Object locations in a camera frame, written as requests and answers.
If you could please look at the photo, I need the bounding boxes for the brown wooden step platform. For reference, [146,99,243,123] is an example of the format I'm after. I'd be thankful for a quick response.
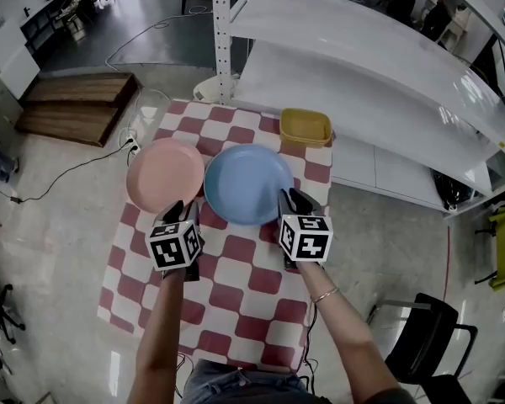
[13,72,143,148]

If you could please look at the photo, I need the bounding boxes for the white round bucket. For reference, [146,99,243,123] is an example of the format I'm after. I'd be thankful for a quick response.
[192,72,239,104]

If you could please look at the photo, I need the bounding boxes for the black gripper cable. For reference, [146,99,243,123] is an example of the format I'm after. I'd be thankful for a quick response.
[300,300,321,395]

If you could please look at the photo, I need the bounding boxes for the pink round plate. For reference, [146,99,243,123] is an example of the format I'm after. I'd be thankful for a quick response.
[125,137,205,215]

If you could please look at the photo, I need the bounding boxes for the white metal shelf rack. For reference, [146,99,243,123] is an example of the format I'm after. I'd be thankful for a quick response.
[211,0,505,221]

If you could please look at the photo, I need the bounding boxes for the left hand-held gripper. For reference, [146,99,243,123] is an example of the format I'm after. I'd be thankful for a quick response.
[145,199,204,282]

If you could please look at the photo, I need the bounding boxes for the black shelf unit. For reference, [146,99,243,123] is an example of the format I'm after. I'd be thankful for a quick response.
[19,0,82,56]

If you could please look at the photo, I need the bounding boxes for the thin red cable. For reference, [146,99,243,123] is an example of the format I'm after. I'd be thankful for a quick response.
[442,225,452,302]

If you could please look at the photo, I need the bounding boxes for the black metal chair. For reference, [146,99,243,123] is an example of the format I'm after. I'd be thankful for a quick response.
[364,292,479,404]

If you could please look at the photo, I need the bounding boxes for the red white checkered tablecloth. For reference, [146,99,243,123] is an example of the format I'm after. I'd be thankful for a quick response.
[97,98,334,374]

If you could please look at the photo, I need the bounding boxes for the white power strip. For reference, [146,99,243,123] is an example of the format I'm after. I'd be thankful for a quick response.
[120,134,141,154]

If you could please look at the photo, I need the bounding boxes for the person's right forearm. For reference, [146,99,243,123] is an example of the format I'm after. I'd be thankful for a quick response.
[295,260,410,404]

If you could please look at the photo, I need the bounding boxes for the person's blue jeans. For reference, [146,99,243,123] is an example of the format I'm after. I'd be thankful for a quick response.
[179,359,323,404]

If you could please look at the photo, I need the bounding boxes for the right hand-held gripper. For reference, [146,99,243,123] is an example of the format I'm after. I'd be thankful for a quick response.
[277,188,334,271]

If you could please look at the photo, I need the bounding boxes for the person's left forearm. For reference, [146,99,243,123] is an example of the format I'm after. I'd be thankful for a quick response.
[127,266,187,404]

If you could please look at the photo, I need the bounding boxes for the thin gold bracelet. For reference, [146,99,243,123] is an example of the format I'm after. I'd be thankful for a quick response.
[311,286,340,305]

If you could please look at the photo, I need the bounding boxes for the yellow square plate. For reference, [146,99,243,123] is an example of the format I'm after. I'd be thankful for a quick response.
[279,108,333,149]

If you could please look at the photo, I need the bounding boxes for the white floor cable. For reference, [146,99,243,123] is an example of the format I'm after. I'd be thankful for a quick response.
[104,5,214,113]

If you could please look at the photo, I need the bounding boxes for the black bag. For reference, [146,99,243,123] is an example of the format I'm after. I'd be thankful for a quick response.
[431,168,477,210]

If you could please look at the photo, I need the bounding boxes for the black floor cable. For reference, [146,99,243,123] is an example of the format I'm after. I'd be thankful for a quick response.
[8,141,131,205]

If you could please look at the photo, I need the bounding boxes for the blue round plate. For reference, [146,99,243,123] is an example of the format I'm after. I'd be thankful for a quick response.
[203,143,295,226]

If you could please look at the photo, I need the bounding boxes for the white cabinet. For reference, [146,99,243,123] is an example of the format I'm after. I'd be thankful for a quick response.
[0,14,41,100]

